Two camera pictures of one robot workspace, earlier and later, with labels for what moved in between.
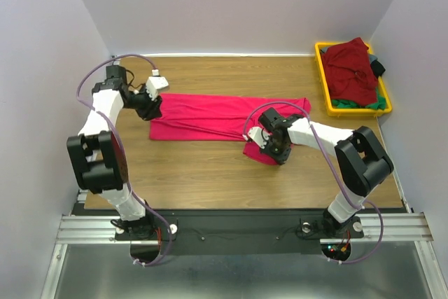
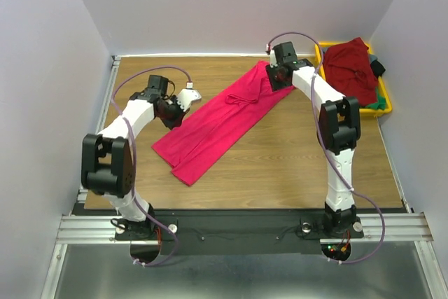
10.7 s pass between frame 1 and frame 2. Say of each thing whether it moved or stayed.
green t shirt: stayed
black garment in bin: stayed
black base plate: stayed
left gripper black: moved
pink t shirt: moved
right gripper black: moved
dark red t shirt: stayed
